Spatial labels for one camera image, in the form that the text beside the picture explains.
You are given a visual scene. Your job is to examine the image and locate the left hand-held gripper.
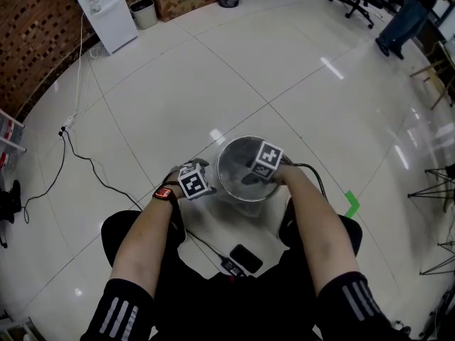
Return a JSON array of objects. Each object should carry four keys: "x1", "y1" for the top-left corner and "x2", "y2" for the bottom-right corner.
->
[{"x1": 176, "y1": 158, "x2": 218, "y2": 201}]

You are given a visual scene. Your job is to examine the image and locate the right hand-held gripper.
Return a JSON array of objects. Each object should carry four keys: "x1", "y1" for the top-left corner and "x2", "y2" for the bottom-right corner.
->
[{"x1": 240, "y1": 139, "x2": 285, "y2": 186}]

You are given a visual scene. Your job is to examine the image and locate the stainless steel bucket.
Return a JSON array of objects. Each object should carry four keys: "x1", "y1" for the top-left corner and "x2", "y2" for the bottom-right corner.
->
[{"x1": 215, "y1": 136, "x2": 285, "y2": 202}]

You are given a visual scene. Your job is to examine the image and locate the clear plastic bag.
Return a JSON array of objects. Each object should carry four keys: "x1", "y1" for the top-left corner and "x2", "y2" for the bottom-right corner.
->
[{"x1": 209, "y1": 135, "x2": 287, "y2": 220}]

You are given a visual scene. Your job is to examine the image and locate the person's right forearm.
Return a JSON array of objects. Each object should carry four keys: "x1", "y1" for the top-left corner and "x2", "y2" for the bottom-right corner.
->
[{"x1": 279, "y1": 165, "x2": 360, "y2": 298}]

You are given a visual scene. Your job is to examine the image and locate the person's left forearm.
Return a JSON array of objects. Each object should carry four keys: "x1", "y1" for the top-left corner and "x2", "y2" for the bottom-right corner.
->
[{"x1": 109, "y1": 188, "x2": 184, "y2": 300}]

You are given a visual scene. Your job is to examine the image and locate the person's left hand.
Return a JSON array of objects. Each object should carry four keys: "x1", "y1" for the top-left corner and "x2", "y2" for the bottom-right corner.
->
[{"x1": 161, "y1": 164, "x2": 185, "y2": 197}]

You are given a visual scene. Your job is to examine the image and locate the person's right hand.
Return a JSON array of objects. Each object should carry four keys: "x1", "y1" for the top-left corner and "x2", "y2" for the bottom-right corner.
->
[{"x1": 271, "y1": 162, "x2": 299, "y2": 185}]

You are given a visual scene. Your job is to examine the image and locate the black smartwatch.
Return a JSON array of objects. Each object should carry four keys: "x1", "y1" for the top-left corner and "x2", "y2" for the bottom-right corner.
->
[{"x1": 152, "y1": 186, "x2": 178, "y2": 205}]

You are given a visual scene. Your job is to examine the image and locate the person's left black shoe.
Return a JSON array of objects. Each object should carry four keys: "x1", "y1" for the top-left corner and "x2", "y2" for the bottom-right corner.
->
[{"x1": 170, "y1": 197, "x2": 186, "y2": 244}]

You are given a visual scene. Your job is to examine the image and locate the person's black shoe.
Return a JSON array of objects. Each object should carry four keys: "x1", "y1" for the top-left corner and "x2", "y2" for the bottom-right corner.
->
[
  {"x1": 170, "y1": 197, "x2": 186, "y2": 244},
  {"x1": 279, "y1": 197, "x2": 296, "y2": 241}
]

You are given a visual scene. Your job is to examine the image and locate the person's right black shoe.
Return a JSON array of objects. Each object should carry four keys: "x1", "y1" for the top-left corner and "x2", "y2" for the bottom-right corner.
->
[{"x1": 279, "y1": 197, "x2": 296, "y2": 241}]

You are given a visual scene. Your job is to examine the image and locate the person's black trousers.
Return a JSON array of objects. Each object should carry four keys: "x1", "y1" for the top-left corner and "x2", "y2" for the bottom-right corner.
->
[{"x1": 101, "y1": 210, "x2": 363, "y2": 341}]

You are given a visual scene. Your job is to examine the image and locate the black smartphone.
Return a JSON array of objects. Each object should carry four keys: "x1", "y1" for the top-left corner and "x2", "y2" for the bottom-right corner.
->
[{"x1": 229, "y1": 244, "x2": 264, "y2": 274}]

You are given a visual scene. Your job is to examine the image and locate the black power adapter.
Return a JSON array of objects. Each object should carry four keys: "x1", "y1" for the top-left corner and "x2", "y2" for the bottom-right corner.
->
[{"x1": 220, "y1": 257, "x2": 246, "y2": 276}]

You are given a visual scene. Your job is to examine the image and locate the green floor tape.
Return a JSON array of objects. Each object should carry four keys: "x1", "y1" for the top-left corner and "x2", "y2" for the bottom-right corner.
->
[{"x1": 343, "y1": 190, "x2": 361, "y2": 220}]

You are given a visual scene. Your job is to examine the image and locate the person's black striped shirt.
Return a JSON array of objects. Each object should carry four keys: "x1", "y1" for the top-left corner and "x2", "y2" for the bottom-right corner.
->
[{"x1": 80, "y1": 271, "x2": 413, "y2": 341}]

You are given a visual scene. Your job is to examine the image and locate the black tripod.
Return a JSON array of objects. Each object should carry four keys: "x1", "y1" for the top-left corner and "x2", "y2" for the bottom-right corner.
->
[
  {"x1": 419, "y1": 239, "x2": 455, "y2": 276},
  {"x1": 407, "y1": 167, "x2": 455, "y2": 202}
]

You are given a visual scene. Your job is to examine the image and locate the small beige waste bin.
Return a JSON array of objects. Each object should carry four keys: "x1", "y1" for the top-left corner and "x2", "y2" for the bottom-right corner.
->
[{"x1": 129, "y1": 0, "x2": 159, "y2": 31}]

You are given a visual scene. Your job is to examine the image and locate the black folded stand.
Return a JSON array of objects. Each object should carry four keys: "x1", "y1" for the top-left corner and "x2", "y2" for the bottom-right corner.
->
[{"x1": 0, "y1": 179, "x2": 21, "y2": 250}]

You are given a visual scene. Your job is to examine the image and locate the wooden stool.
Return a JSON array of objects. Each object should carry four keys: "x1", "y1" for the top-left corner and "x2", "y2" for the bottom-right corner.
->
[{"x1": 409, "y1": 40, "x2": 455, "y2": 110}]

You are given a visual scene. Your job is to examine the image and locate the white water dispenser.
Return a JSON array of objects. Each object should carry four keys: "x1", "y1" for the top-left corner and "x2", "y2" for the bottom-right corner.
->
[{"x1": 68, "y1": 0, "x2": 139, "y2": 55}]

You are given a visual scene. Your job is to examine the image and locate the white shelf rack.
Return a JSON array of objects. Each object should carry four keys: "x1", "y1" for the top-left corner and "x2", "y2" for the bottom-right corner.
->
[{"x1": 0, "y1": 108, "x2": 28, "y2": 177}]

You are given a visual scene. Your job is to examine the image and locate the grey storage crate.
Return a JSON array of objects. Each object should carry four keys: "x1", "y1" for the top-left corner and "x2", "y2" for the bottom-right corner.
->
[{"x1": 0, "y1": 310, "x2": 43, "y2": 341}]

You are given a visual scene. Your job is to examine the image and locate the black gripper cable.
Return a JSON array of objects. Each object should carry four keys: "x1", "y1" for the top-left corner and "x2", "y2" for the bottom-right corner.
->
[{"x1": 282, "y1": 154, "x2": 330, "y2": 200}]

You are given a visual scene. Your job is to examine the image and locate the black adapter cable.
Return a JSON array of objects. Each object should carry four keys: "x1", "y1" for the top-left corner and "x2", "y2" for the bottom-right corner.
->
[{"x1": 185, "y1": 229, "x2": 227, "y2": 261}]

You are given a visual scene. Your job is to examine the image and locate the black floor cable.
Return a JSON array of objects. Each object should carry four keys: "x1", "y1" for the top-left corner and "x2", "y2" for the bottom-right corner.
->
[
  {"x1": 21, "y1": 131, "x2": 68, "y2": 225},
  {"x1": 63, "y1": 131, "x2": 143, "y2": 211}
]

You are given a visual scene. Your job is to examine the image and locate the white power cable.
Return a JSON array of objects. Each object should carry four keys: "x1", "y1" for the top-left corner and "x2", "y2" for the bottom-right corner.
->
[{"x1": 74, "y1": 11, "x2": 102, "y2": 119}]

